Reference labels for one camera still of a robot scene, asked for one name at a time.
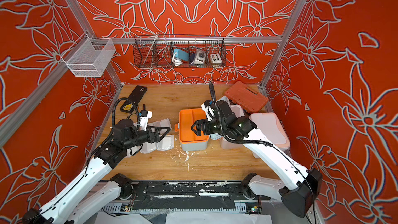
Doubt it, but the aluminium frame post left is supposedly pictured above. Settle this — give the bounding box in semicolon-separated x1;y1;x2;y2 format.
51;0;123;88

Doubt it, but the white device with dials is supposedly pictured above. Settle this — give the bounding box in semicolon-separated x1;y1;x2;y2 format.
193;49;206;65

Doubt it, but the orange tray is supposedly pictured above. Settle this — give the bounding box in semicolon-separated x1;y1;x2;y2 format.
175;108;209;145

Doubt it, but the gauze packet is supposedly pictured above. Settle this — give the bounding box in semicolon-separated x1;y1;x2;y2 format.
157;135;175;151
140;143;157;154
149;119;172;129

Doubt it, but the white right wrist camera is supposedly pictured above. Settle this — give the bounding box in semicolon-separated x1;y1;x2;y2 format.
201;100;216;121

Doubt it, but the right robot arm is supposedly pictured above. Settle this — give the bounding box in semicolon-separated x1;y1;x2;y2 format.
191;100;322;218

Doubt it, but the blue item in basket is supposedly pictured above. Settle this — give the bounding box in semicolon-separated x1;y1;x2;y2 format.
173;48;189;61

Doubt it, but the aluminium frame post right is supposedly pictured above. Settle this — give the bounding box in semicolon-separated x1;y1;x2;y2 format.
259;0;319;89

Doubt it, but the white wire mesh basket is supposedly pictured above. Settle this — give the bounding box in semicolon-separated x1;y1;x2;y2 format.
62;39;116;77

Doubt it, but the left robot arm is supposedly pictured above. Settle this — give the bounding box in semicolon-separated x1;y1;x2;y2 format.
21;119;171;224

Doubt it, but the white pink first aid kit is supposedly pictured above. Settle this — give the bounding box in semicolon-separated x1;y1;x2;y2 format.
249;113;290;151

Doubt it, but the aluminium horizontal back rail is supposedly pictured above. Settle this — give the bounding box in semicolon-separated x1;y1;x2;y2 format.
91;36;282;45

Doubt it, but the black warning label case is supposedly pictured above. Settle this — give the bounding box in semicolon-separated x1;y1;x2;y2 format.
120;86;148;114

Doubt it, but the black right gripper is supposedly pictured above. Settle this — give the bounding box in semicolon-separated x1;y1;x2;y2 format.
190;119;228;136

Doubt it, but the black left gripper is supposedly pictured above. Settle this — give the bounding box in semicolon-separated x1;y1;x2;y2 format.
123;124;171;150

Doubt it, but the red plastic tool case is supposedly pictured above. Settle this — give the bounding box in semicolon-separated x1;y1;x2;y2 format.
224;82;268;114

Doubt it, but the aluminium frame post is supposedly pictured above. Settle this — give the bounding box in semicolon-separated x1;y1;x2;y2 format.
259;0;319;89
51;0;123;88

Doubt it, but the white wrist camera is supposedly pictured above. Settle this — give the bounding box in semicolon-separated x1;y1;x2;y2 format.
139;110;152;131
201;100;216;121

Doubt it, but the white button box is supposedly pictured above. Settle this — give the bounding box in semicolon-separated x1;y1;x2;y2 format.
209;54;222;66

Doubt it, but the black wire wall basket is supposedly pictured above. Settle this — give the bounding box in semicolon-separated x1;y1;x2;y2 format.
133;34;227;68

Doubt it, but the grey orange medicine chest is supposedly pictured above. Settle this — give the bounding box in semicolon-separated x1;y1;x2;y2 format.
174;96;232;152

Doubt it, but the pink medicine chest box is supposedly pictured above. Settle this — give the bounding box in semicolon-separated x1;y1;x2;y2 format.
219;104;245;150

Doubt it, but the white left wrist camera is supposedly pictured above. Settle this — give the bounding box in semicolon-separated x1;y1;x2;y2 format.
139;110;152;131

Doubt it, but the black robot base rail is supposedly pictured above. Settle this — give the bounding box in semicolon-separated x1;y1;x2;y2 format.
117;180;258;201

